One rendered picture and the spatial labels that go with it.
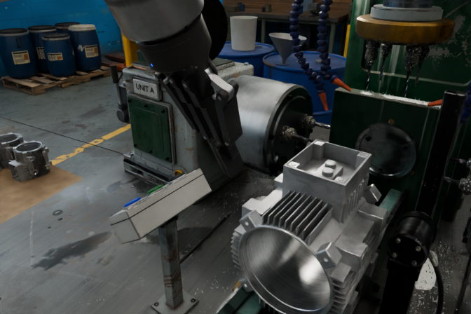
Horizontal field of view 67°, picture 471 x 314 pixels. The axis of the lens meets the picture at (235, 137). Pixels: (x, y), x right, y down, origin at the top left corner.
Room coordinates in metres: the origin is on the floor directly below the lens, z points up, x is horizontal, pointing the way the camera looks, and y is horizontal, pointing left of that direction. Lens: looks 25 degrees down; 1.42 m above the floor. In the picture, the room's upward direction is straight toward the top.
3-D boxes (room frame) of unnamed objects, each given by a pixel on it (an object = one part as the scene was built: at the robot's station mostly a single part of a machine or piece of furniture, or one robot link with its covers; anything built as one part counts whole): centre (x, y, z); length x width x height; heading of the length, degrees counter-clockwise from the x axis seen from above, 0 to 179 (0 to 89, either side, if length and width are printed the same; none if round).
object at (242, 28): (2.90, -0.05, 0.99); 0.24 x 0.22 x 0.24; 61
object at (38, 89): (5.07, 2.54, 0.37); 1.20 x 0.80 x 0.74; 146
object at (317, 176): (0.51, -0.15, 1.11); 0.12 x 0.11 x 0.07; 144
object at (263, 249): (0.48, -0.13, 1.02); 0.20 x 0.19 x 0.19; 144
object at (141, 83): (1.08, 0.16, 0.99); 0.35 x 0.31 x 0.37; 52
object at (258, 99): (0.93, -0.03, 1.04); 0.37 x 0.25 x 0.25; 52
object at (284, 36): (2.38, -0.34, 0.93); 0.25 x 0.24 x 0.25; 151
